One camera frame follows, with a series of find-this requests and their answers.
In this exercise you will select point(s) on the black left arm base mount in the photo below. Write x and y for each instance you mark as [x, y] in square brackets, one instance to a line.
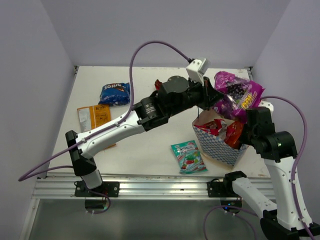
[108, 188]

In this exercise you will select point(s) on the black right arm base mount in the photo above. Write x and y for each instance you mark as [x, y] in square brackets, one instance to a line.
[217, 189]

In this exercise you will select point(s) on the red torn chip bag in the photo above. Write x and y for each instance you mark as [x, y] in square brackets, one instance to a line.
[157, 84]

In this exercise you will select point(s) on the aluminium table frame rail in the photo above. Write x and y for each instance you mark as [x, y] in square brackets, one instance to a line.
[143, 164]

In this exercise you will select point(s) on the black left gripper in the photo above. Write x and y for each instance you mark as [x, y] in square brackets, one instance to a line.
[210, 95]

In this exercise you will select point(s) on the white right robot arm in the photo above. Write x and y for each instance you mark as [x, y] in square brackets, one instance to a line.
[287, 218]

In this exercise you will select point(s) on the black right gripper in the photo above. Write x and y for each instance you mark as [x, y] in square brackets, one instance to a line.
[244, 139]

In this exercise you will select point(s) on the pink snack bag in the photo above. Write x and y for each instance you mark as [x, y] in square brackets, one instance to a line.
[216, 127]

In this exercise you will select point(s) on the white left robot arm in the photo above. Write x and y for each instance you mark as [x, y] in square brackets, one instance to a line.
[173, 97]

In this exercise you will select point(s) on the teal Fox's candy bag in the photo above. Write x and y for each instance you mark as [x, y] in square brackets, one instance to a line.
[188, 157]

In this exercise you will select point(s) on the purple grape candy bag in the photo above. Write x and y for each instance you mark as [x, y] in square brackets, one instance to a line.
[239, 95]

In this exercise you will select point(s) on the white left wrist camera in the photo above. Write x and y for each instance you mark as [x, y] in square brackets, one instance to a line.
[197, 69]

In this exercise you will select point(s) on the blue Doritos chip bag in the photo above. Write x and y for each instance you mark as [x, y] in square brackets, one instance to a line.
[115, 94]

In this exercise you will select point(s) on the blue checkered paper bag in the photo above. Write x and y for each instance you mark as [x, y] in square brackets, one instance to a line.
[212, 146]

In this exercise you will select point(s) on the orange cream cassava chips bag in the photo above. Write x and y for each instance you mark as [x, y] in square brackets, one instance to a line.
[233, 133]

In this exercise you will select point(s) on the orange yellow snack packet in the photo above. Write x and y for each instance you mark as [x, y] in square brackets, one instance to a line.
[91, 117]

